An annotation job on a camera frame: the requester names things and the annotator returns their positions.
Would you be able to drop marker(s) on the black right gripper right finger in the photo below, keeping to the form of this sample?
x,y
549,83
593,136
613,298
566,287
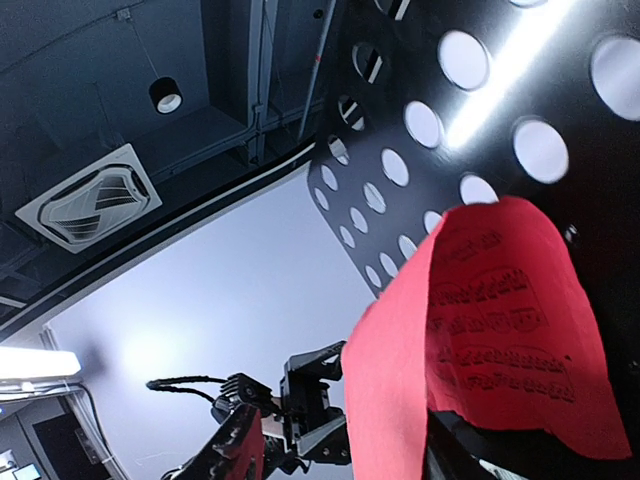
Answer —
x,y
459,447

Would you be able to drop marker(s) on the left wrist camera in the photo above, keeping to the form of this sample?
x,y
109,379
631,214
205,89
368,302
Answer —
x,y
240,389

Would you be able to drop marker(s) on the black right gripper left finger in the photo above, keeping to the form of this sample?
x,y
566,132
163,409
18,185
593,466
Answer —
x,y
235,451

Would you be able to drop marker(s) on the red music sheet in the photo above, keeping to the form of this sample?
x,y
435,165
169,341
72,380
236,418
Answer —
x,y
487,320

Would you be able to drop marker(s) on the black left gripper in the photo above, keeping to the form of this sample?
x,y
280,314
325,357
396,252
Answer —
x,y
314,429

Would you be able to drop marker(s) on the square ceiling air vent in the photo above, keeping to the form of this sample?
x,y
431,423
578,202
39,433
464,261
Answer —
x,y
94,203

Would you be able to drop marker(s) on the black music stand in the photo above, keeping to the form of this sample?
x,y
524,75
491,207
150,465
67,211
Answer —
x,y
434,104

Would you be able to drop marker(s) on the black ceiling spotlight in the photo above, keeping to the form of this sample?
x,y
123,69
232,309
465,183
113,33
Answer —
x,y
165,95

